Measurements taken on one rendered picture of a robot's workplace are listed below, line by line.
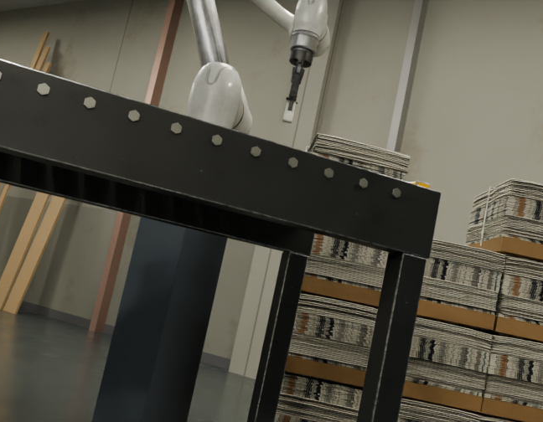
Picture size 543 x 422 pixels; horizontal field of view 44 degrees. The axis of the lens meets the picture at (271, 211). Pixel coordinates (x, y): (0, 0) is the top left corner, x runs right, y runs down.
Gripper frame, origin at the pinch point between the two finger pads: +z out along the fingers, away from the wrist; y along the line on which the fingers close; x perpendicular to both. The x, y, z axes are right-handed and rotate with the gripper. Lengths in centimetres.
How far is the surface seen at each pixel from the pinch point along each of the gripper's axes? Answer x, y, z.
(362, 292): -31, -19, 53
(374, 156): -26.9, -19.2, 13.1
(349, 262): -26, -19, 45
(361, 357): -35, -19, 71
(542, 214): -79, -18, 19
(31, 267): 196, 412, 75
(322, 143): -11.2, -19.9, 13.0
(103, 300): 123, 398, 89
